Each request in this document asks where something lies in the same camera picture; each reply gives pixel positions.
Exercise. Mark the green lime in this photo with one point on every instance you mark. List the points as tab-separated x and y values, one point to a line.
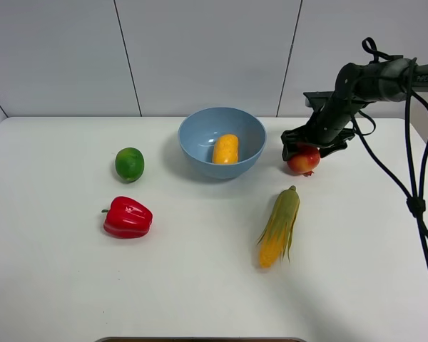
129	164

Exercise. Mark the corn cob with husk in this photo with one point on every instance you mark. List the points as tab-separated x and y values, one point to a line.
276	238

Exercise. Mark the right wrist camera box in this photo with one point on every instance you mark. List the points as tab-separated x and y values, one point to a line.
336	99

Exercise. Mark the yellow mango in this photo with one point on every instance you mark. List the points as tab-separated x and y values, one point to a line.
226	150

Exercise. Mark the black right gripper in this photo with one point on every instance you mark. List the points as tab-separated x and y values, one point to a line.
324	130

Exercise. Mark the red bell pepper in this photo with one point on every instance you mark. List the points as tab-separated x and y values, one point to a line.
127	218

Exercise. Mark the blue plastic bowl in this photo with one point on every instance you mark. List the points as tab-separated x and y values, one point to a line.
199	132

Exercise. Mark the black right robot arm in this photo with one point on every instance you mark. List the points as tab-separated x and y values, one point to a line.
355	88

